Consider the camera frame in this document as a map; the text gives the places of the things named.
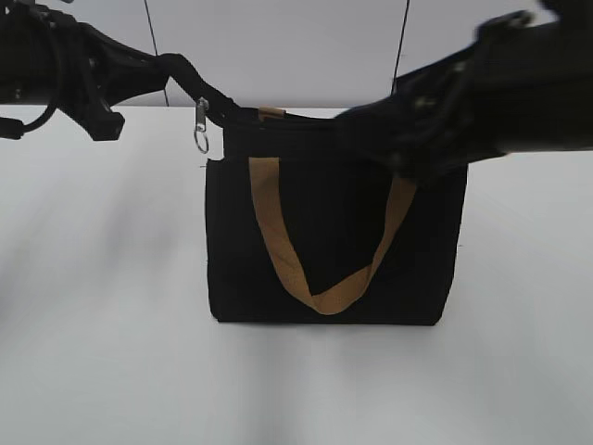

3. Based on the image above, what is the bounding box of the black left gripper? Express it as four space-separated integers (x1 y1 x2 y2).
55 11 160 141

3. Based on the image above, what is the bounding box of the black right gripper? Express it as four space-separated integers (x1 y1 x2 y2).
337 44 485 187

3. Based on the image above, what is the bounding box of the silver zipper pull with ring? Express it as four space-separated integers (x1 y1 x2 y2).
193 96 209 154

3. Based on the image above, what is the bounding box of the black canvas tote bag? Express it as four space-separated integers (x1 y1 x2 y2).
158 54 468 326

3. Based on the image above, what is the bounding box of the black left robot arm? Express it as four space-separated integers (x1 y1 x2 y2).
1 1 168 141

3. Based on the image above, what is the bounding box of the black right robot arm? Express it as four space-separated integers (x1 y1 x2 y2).
336 1 592 183

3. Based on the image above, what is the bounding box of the black cable loop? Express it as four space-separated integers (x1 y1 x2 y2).
0 13 64 140

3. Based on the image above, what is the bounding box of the brown front bag strap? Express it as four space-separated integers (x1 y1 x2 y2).
248 157 417 316

